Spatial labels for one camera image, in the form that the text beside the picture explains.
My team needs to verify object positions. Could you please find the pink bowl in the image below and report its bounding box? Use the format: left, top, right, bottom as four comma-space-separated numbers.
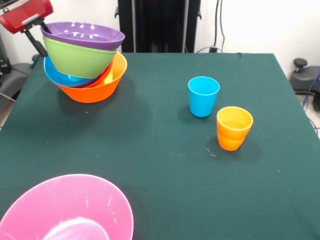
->
0, 173, 135, 240

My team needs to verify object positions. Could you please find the green bowl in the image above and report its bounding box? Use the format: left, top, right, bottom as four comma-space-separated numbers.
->
42, 36, 118, 79

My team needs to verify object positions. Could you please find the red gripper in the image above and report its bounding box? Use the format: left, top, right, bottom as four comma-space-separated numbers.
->
0, 0, 54, 58

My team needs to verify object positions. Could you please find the blue cup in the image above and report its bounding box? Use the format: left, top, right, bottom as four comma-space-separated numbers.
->
188, 76, 221, 118

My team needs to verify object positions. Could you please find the purple bowl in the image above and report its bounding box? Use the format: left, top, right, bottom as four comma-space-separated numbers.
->
40, 21, 126, 51

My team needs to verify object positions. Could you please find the black chair base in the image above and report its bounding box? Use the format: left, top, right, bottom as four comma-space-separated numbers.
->
289, 57, 320, 113

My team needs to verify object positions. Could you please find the dark green table cloth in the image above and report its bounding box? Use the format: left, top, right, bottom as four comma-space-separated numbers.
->
0, 51, 320, 240

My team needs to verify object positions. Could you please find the orange cup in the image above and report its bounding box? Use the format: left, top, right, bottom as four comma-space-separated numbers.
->
216, 106, 254, 141
217, 129, 247, 152

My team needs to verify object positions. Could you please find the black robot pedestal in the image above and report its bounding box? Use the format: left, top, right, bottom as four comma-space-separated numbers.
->
114, 0, 203, 53

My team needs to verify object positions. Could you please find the black office chair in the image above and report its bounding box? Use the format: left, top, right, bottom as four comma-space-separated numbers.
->
0, 32, 35, 101

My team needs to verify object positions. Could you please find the red bowl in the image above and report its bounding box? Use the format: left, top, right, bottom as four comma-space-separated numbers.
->
84, 62, 114, 89

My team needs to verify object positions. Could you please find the black wall cable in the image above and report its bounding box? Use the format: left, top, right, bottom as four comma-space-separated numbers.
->
214, 0, 226, 48

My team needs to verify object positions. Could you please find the large blue bowl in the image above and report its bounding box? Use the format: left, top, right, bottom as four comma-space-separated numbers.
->
43, 56, 98, 88

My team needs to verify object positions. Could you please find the orange bowl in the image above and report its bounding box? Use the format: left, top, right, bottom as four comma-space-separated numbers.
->
56, 51, 128, 104

